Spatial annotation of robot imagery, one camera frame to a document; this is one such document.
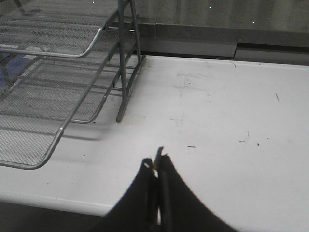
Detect blue plastic tray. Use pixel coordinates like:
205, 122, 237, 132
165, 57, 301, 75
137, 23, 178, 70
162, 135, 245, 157
0, 52, 40, 98

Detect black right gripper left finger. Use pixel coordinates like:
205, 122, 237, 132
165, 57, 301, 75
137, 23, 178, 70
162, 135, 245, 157
90, 158, 154, 232

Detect silver mesh tray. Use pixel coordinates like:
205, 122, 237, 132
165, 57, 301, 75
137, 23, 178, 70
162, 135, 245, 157
0, 29, 138, 170
71, 55, 145, 124
0, 0, 118, 58

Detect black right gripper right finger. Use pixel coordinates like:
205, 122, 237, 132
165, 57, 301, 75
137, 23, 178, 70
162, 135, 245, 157
155, 147, 236, 232

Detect grey back counter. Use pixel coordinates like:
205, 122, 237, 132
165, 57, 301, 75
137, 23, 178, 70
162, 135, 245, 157
135, 0, 309, 65

